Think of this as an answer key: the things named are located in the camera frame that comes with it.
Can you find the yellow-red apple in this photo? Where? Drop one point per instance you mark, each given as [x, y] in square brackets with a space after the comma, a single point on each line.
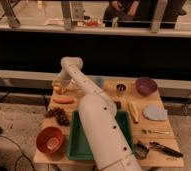
[58, 89]

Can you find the small metal cup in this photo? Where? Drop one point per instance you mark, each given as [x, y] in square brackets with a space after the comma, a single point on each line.
[121, 88]

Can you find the orange carrot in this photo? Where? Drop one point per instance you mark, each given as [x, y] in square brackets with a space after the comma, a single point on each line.
[63, 100]

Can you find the purple bowl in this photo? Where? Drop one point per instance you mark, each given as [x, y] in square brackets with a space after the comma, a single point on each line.
[146, 86]

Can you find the seated person in background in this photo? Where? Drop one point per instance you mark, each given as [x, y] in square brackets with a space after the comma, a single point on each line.
[139, 13]

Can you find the blue sponge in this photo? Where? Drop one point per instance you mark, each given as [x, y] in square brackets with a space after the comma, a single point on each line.
[98, 81]

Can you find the yellow corn cob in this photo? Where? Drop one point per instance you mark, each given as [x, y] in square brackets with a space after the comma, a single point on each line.
[134, 111]

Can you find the small metal spoon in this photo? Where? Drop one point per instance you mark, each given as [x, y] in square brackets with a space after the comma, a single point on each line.
[155, 132]

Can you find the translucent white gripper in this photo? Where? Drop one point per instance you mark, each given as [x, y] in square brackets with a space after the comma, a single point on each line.
[64, 80]

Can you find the green plastic tray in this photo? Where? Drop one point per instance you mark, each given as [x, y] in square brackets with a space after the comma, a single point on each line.
[79, 148]

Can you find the black can opener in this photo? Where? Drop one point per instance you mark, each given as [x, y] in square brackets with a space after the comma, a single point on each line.
[141, 151]

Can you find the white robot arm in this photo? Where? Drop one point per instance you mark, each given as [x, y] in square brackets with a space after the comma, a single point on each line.
[97, 112]

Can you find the orange bowl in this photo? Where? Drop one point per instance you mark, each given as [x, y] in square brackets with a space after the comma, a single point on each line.
[49, 140]

